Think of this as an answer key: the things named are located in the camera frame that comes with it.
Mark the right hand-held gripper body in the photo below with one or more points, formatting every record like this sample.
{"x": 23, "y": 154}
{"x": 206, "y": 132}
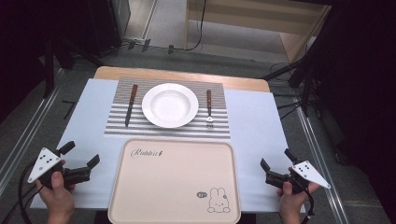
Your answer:
{"x": 306, "y": 174}

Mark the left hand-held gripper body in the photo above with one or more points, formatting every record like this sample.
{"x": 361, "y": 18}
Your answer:
{"x": 42, "y": 165}

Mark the beige tray with rabbit print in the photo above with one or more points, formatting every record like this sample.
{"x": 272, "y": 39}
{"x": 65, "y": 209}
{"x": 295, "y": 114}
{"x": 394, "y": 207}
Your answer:
{"x": 174, "y": 177}

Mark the white round plate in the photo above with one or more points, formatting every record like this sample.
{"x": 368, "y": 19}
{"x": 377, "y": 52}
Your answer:
{"x": 170, "y": 105}

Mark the person's right hand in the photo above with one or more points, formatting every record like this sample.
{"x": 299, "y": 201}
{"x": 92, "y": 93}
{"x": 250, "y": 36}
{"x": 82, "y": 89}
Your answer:
{"x": 292, "y": 203}

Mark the person's left hand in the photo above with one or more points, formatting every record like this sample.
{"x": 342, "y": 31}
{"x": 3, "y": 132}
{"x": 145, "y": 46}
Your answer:
{"x": 59, "y": 197}

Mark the white table cover sheet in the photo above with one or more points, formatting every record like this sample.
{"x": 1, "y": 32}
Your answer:
{"x": 255, "y": 124}

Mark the black stand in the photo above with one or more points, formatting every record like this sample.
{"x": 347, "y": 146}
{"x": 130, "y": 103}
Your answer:
{"x": 48, "y": 68}
{"x": 306, "y": 81}

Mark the striped woven placemat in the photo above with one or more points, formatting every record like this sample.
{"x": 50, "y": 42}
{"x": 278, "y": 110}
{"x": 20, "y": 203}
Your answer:
{"x": 168, "y": 132}

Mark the power strip with plugs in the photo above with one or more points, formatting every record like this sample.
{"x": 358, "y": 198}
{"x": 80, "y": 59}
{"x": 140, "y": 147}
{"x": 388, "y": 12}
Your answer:
{"x": 138, "y": 43}

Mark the dark cabinet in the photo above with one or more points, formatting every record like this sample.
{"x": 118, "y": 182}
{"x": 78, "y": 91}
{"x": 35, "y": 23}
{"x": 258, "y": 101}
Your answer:
{"x": 106, "y": 25}

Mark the light wooden shelf unit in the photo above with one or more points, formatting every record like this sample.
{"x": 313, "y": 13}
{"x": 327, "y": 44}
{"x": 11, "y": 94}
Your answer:
{"x": 249, "y": 18}

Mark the metal floor rail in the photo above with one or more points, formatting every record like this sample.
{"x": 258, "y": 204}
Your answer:
{"x": 28, "y": 130}
{"x": 320, "y": 168}

